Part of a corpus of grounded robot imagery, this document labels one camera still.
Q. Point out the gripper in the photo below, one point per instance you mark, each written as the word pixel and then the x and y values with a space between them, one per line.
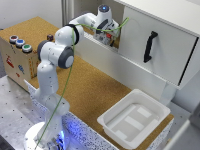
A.
pixel 102 34

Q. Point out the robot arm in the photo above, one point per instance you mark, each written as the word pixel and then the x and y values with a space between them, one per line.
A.
pixel 50 76

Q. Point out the white cabinet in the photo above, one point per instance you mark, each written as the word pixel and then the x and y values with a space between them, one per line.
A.
pixel 110 65

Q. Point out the purple block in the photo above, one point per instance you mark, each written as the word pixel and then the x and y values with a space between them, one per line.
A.
pixel 50 37

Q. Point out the white sliding door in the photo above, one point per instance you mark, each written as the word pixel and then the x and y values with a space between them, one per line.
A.
pixel 166 50

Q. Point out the green button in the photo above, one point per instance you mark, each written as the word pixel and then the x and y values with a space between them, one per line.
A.
pixel 26 48

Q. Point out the blue button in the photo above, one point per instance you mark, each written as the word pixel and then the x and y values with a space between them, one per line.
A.
pixel 20 42

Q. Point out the red button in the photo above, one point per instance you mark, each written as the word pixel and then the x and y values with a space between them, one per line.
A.
pixel 13 38

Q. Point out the white plastic box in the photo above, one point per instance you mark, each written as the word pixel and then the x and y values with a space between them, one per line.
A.
pixel 133 121

